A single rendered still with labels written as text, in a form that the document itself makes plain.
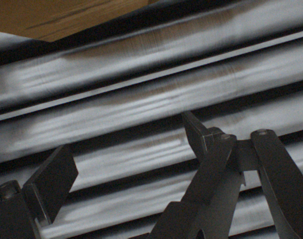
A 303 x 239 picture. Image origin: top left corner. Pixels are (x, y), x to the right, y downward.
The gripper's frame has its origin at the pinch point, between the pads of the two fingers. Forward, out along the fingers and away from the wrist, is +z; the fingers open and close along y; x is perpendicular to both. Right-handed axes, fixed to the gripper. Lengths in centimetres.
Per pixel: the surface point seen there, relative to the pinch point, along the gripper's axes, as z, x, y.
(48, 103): 10.9, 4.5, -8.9
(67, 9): 0.5, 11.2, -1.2
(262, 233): 12.6, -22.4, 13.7
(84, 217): 10.6, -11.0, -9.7
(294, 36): 10.9, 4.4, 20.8
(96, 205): 11.2, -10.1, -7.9
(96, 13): 5.1, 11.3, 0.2
